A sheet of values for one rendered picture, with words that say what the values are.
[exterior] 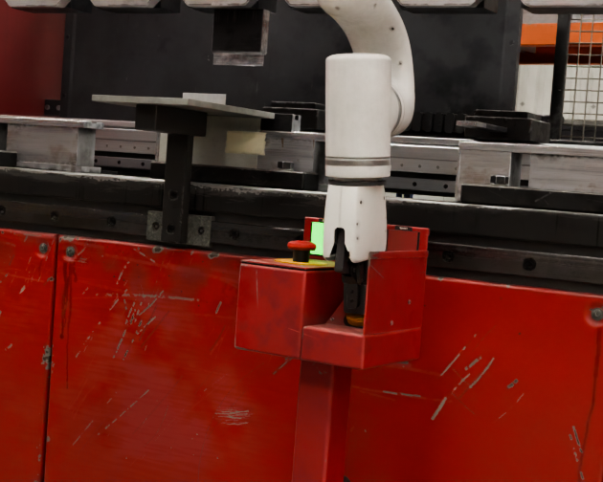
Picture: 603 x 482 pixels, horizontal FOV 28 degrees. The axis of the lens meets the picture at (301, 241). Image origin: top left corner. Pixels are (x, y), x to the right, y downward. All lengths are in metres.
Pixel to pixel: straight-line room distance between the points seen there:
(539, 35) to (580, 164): 1.85
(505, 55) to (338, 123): 0.95
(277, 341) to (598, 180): 0.55
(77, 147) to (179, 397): 0.54
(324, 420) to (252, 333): 0.15
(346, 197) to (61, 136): 0.88
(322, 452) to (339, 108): 0.46
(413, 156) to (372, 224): 0.65
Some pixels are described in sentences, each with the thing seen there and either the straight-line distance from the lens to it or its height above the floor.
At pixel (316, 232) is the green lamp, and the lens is 1.72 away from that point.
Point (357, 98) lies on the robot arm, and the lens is 1.51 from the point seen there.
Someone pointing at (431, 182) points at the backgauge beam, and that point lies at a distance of 2.17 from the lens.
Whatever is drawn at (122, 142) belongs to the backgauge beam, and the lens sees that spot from 2.51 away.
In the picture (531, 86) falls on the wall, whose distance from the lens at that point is 6.48.
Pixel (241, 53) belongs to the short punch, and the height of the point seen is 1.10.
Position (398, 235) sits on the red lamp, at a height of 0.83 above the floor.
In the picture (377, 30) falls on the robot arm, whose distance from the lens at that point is 1.59.
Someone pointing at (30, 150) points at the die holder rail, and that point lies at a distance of 2.32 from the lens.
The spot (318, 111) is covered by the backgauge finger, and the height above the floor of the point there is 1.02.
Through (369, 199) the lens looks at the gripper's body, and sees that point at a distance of 1.54.
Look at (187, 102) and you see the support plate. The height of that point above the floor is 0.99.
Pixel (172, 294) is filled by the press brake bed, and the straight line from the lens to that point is 1.97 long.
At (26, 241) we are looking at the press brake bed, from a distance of 2.16.
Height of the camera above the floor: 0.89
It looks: 3 degrees down
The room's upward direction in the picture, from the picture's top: 4 degrees clockwise
